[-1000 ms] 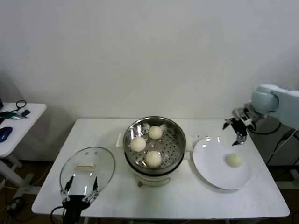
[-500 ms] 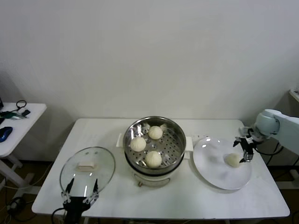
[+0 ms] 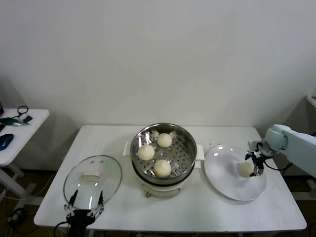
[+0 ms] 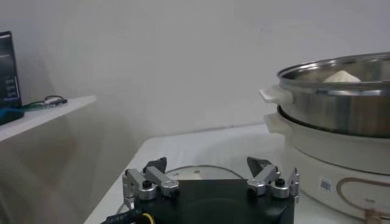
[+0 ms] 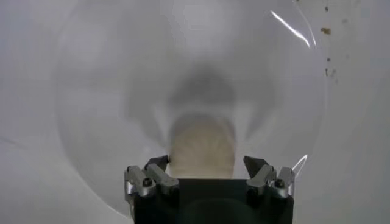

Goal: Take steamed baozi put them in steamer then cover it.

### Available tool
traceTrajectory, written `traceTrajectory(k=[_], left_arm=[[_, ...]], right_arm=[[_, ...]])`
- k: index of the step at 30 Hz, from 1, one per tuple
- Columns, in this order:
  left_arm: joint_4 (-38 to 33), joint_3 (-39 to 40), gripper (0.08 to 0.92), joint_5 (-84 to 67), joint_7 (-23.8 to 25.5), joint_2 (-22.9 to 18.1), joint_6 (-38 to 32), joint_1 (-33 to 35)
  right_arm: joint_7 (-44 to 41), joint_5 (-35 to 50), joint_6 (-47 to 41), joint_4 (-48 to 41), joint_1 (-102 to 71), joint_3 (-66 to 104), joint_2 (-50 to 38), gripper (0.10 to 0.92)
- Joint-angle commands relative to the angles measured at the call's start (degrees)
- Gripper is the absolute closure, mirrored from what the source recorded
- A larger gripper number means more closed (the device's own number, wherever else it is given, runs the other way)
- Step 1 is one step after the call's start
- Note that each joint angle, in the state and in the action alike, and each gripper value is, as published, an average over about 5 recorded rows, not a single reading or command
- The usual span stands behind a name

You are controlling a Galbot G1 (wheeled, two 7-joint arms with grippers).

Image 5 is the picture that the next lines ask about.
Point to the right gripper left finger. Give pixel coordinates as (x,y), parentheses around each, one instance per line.
(160,179)

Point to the round white plate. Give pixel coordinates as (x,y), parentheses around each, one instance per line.
(106,91)

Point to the white steamed baozi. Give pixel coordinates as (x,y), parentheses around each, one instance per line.
(202,149)

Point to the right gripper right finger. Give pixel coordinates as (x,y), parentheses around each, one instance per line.
(263,175)

